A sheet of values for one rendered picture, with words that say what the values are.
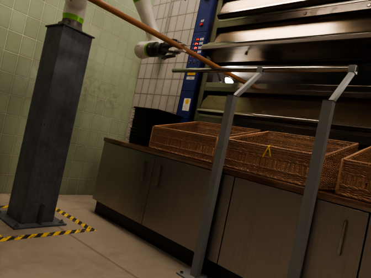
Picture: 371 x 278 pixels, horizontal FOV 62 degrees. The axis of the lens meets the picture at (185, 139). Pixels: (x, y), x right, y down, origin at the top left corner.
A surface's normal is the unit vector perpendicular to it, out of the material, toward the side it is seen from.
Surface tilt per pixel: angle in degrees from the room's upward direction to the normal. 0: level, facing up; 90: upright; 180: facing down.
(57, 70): 90
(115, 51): 90
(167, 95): 90
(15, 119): 90
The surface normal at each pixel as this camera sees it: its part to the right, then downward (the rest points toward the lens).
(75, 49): 0.77, 0.15
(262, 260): -0.65, -0.15
